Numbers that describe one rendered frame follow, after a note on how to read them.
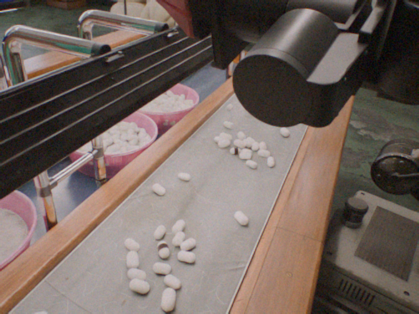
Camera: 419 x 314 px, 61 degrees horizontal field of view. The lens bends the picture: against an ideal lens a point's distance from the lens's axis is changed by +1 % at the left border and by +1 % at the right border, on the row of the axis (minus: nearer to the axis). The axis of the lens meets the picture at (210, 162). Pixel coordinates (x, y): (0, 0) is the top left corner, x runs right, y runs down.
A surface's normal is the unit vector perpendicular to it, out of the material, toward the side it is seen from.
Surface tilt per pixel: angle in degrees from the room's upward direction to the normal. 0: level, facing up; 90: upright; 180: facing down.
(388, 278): 1
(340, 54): 20
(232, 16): 102
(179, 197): 0
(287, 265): 0
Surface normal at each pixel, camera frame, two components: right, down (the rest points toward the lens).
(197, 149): 0.08, -0.83
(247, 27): -0.51, 0.76
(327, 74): -0.11, -0.64
